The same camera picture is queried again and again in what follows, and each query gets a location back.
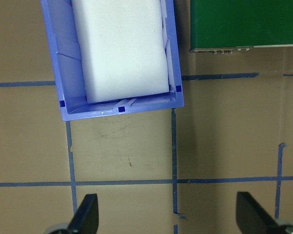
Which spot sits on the blue plastic storage bin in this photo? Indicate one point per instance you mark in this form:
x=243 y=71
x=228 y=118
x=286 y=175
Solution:
x=63 y=61

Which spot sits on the white foam pad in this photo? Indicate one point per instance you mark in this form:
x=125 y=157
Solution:
x=122 y=51

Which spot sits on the green belt conveyor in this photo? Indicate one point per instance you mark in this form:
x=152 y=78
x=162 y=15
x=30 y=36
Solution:
x=246 y=22

